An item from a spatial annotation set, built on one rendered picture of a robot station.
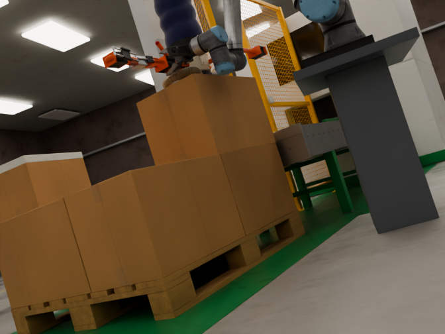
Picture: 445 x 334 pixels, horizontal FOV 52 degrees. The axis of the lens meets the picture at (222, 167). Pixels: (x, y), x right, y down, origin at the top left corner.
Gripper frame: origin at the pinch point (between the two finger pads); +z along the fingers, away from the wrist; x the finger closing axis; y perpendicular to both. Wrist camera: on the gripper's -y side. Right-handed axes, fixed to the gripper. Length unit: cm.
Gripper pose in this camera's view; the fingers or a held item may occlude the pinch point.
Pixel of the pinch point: (162, 63)
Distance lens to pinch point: 238.4
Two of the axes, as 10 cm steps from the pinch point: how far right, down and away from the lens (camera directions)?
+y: 5.2, -1.2, 8.5
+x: -3.0, -9.5, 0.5
